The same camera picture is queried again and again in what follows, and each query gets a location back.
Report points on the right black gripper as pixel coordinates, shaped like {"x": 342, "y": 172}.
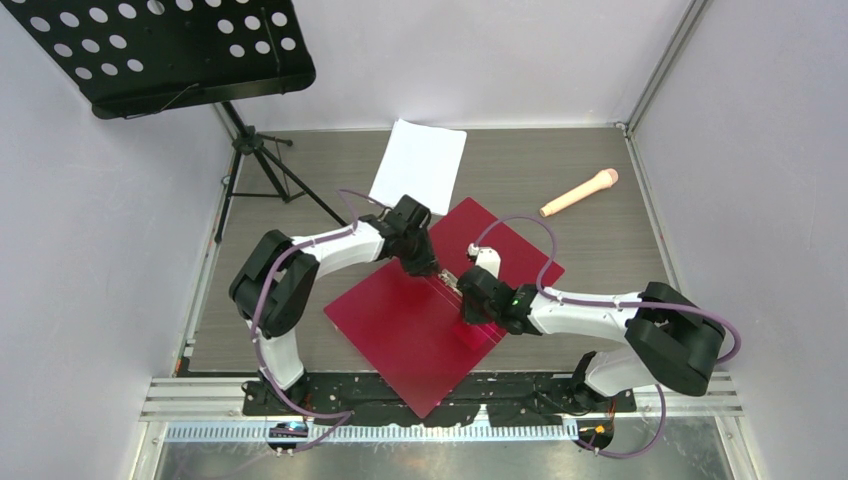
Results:
{"x": 469, "y": 315}

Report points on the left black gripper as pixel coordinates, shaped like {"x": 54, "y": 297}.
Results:
{"x": 426, "y": 264}

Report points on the metal folder clip mechanism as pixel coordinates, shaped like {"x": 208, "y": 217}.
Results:
{"x": 449, "y": 280}

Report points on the red plastic folder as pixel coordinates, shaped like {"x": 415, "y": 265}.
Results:
{"x": 410, "y": 329}

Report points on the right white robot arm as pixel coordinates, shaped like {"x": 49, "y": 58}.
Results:
{"x": 665, "y": 339}

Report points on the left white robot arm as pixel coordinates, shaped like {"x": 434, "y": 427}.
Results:
{"x": 273, "y": 287}

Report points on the white paper sheets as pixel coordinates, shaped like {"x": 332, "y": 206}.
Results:
{"x": 421, "y": 162}

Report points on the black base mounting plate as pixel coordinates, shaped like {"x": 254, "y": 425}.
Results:
{"x": 366, "y": 399}

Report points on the beige toy microphone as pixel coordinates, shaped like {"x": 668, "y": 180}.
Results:
{"x": 604, "y": 179}

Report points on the black perforated music stand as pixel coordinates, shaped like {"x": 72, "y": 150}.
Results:
{"x": 137, "y": 59}

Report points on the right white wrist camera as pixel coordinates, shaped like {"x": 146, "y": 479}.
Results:
{"x": 486, "y": 258}

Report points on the aluminium rail frame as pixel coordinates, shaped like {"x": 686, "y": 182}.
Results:
{"x": 209, "y": 409}

